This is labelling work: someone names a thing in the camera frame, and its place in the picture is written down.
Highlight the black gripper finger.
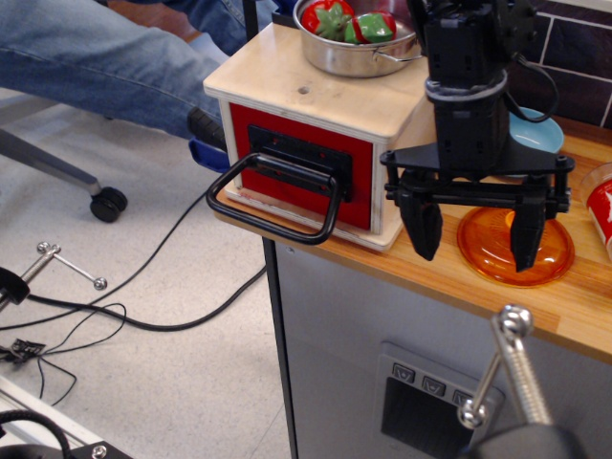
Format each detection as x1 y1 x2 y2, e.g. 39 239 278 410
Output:
510 186 548 273
397 172 443 261

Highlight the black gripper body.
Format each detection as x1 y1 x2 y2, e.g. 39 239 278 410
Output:
381 76 575 216

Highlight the red front wooden drawer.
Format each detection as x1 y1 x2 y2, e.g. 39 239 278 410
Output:
229 103 373 230

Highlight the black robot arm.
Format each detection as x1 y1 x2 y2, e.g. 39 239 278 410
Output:
381 1 575 272

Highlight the light wooden box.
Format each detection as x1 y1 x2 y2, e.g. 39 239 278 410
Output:
204 25 435 251

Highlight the orange transparent lid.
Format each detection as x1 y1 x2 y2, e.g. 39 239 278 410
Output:
457 208 575 288

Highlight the red white cup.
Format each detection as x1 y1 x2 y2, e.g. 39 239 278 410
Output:
579 163 611 258

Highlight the light blue bowl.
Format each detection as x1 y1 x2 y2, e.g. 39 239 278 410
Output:
503 107 565 160

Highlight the right metal clamp screw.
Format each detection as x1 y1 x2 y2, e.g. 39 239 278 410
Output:
456 304 589 459

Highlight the metal clamp screw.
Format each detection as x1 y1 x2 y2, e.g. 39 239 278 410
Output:
456 304 589 459
1 242 108 311

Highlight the grey cabinet with panel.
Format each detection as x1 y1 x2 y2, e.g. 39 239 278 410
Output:
264 237 611 458

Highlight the red toy strawberry right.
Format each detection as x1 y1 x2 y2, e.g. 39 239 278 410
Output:
343 11 397 44

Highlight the red toy strawberry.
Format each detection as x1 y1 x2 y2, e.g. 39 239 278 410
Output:
300 1 355 42
343 11 397 44

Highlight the steel pot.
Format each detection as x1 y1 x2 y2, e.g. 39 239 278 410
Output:
293 1 422 78

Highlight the red toy strawberry left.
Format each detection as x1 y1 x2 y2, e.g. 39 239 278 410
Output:
300 1 355 42

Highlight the office chair base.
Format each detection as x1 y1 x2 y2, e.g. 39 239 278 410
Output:
0 93 129 224

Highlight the left metal clamp screw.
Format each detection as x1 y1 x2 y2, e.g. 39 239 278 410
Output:
1 242 108 311

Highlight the person leg in jeans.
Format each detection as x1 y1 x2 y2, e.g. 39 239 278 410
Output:
1 1 221 139

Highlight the thick black floor cable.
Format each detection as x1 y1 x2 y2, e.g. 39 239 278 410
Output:
0 190 268 334

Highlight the aluminium frame rail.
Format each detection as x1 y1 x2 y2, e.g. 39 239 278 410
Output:
1 378 130 459

